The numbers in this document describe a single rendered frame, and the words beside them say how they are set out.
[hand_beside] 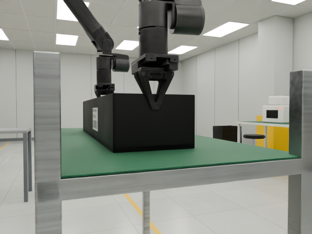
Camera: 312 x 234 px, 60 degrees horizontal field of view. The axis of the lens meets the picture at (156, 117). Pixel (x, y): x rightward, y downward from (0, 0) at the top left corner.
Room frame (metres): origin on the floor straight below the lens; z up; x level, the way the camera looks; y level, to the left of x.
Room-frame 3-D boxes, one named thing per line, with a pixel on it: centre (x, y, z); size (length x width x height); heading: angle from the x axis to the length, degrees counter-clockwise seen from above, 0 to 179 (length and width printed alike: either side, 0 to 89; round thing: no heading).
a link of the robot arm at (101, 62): (1.06, 0.20, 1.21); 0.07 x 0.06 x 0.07; 118
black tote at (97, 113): (0.80, 0.10, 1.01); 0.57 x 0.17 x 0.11; 21
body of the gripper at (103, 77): (1.06, 0.20, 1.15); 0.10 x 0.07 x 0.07; 20
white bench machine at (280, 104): (4.70, -2.15, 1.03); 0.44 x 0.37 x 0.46; 26
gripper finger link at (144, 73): (0.54, 0.01, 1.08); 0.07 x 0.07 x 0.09; 21
